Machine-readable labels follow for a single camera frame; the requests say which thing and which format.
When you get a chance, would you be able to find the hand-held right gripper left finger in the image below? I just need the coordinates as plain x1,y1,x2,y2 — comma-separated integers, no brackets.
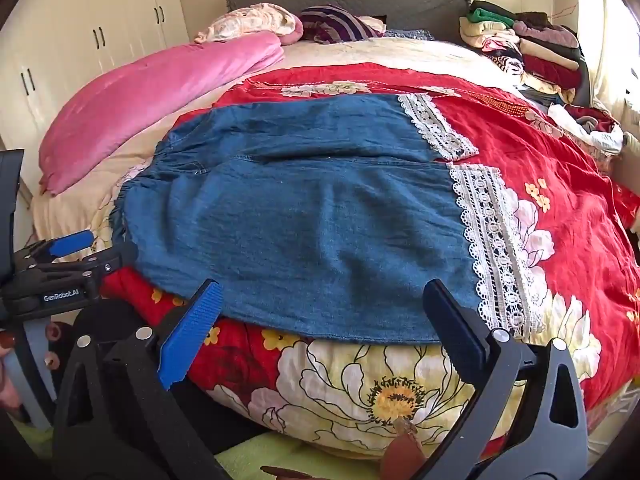
52,279,231,480

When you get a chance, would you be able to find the brown object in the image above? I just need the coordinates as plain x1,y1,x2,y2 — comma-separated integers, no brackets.
385,417,428,480

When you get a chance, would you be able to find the maroon garment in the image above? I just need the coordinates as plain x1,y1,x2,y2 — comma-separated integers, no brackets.
565,104,618,133

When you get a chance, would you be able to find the pink floral pillow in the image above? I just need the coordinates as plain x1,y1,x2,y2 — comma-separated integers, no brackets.
194,2,304,48

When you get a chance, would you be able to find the pile of folded clothes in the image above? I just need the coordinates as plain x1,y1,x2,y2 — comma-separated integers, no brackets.
457,0,593,108

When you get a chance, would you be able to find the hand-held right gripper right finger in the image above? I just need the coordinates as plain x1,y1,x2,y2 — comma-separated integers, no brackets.
422,279,591,480

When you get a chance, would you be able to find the person's green garment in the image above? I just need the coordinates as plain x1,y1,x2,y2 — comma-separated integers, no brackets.
215,432,401,480

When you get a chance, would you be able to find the cream curtain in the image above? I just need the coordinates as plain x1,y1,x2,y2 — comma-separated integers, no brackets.
575,0,640,126

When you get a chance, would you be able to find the white wardrobe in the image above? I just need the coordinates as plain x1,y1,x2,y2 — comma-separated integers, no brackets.
0,0,198,196

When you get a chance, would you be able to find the white garment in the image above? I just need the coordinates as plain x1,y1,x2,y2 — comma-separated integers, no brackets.
547,102,626,156

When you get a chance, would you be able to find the blue patterned pillow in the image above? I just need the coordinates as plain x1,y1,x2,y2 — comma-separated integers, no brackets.
385,27,436,42

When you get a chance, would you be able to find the red floral bedspread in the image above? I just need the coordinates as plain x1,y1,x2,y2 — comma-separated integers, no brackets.
97,62,640,461

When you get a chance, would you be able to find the person's left hand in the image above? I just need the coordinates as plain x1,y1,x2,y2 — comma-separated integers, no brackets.
0,325,63,423

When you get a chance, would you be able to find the purple striped pillow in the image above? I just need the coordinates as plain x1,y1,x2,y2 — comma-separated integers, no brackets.
299,5,387,45

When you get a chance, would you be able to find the blue denim pants lace trim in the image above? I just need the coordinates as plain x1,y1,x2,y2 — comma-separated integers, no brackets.
109,92,548,346

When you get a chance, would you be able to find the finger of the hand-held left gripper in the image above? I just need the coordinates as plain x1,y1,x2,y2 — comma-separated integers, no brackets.
15,244,138,289
14,230,96,264

